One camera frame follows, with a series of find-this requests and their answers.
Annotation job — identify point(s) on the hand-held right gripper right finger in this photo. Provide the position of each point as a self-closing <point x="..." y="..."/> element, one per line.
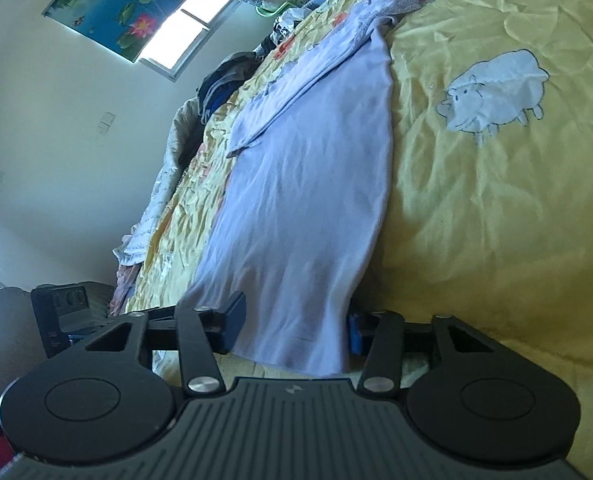
<point x="354" y="334"/>

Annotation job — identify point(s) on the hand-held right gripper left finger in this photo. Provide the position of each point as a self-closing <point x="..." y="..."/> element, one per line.
<point x="234" y="320"/>

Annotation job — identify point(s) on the light purple long-sleeve sweater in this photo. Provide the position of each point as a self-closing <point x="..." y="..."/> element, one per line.
<point x="316" y="185"/>

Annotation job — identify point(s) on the pile of dark clothes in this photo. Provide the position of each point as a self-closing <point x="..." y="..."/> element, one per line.
<point x="221" y="80"/>

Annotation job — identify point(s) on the pink cloth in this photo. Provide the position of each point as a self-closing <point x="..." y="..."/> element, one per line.
<point x="124" y="285"/>

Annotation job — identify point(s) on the white quilt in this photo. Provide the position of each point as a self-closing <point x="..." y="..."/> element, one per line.
<point x="161" y="185"/>

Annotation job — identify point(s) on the yellow printed bedsheet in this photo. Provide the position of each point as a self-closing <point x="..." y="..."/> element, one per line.
<point x="476" y="235"/>

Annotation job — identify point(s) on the window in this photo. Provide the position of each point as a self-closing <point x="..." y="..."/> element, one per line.
<point x="176" y="42"/>

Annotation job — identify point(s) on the crumpled white patterned cloth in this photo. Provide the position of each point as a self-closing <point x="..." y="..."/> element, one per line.
<point x="284" y="25"/>

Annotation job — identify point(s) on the floral roller blind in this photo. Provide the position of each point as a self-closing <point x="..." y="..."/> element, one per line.
<point x="116" y="5"/>

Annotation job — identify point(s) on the white wall switch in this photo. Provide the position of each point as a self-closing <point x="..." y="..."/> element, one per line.
<point x="106" y="125"/>

